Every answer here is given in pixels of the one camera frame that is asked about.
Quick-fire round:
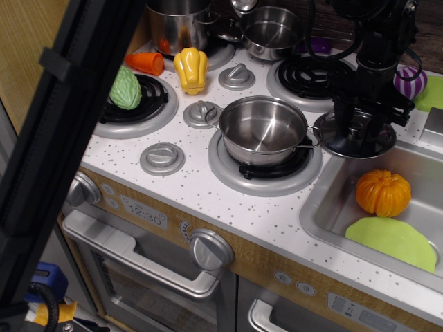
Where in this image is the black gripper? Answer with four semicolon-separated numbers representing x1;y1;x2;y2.
327;67;415;154

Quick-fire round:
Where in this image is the steel pot lid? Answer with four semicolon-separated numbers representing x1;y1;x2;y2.
314;110;397;159

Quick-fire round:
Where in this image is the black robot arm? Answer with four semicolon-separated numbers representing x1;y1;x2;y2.
319;1;419;158

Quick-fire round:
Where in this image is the small steel pot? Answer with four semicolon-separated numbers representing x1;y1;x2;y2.
204;95;323;167

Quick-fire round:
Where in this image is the tall steel stock pot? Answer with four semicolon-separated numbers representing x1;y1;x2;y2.
147;0;220;56

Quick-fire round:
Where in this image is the purple striped toy onion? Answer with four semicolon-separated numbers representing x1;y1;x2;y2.
393;66;428;100

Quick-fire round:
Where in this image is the back right burner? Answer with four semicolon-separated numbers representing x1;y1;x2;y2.
266;55;356;113

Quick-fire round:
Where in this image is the burner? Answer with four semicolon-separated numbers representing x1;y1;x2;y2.
208;131;323;197
146;37;236;72
266;55;356;113
93;74;178;139

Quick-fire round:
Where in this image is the green plate at right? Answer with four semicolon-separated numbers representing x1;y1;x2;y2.
413;76;443;112

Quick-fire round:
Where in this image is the silver faucet base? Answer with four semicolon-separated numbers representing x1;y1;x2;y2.
419;107;443;147

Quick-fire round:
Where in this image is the orange toy pumpkin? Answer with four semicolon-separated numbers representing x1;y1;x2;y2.
355;169;412;217

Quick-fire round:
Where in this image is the purple toy cup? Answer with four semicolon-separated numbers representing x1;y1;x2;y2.
298;37;332;55

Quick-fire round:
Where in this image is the front right burner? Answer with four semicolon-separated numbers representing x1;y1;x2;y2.
208;131;323;197

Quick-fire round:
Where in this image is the steel sink basin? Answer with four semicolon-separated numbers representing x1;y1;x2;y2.
300;141;442;293

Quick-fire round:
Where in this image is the steel saucepan at back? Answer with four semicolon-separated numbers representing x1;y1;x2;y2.
216;6;306;62

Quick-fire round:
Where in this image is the green plate in sink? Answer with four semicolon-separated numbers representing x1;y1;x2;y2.
345;217;437;273

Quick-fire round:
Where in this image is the silver stove knob back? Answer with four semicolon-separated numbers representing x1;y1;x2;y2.
218;64;255;91

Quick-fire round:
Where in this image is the silver stove knob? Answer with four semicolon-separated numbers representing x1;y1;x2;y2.
218;64;255;91
140;142;186;176
183;100;223;129

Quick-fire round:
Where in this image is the back left burner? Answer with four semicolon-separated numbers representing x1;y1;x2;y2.
146;37;236;72

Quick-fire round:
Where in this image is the silver stove knob middle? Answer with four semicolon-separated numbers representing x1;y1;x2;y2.
183;100;223;129

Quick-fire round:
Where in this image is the steel ladle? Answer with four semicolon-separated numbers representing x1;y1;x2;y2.
230;0;259;13

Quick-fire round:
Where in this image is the yellow toy bell pepper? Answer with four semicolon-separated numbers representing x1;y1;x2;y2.
174;47;209;95

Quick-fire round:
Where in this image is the right oven dial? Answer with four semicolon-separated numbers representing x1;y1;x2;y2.
190;228;235;272

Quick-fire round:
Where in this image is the oven dial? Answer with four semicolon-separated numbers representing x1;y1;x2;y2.
65;171;102;208
190;228;235;272

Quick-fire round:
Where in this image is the front left burner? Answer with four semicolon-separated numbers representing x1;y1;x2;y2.
93;74;178;139

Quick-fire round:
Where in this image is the silver stove knob front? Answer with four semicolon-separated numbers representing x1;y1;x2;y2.
140;142;186;176

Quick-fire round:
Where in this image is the orange toy carrot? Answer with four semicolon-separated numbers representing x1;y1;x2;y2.
124;52;164;76

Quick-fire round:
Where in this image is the green toy bitter gourd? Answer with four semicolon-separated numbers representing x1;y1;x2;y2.
109;66;142;110

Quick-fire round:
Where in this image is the oven clock display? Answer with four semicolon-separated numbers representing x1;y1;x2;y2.
120;194;169;230

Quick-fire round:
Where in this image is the left oven dial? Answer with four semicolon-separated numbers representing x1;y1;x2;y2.
65;171;102;208

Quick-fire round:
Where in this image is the blue clamp tool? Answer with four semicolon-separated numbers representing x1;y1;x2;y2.
29;261;69;303

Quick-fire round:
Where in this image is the oven door handle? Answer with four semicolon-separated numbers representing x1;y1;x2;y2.
63;210;219;302

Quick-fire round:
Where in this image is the black foreground frame post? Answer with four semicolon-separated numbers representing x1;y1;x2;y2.
1;1;145;308

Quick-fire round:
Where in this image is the black braided cable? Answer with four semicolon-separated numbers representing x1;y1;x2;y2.
26;282;62;332

